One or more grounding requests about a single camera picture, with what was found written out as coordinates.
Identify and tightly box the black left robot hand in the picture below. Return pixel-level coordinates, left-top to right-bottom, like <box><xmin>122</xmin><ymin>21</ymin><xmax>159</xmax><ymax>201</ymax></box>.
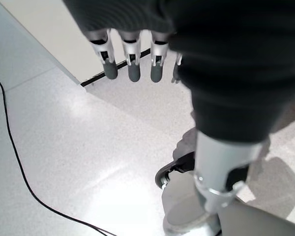
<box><xmin>62</xmin><ymin>0</ymin><xmax>295</xmax><ymax>215</ymax></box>

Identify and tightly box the silver left robot leg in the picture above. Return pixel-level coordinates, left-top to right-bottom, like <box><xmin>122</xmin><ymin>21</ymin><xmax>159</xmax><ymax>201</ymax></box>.
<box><xmin>154</xmin><ymin>151</ymin><xmax>295</xmax><ymax>236</ymax></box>

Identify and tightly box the black floor cable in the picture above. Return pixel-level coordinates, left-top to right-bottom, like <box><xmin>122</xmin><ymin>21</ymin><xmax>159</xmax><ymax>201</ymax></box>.
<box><xmin>0</xmin><ymin>74</ymin><xmax>118</xmax><ymax>236</ymax></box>

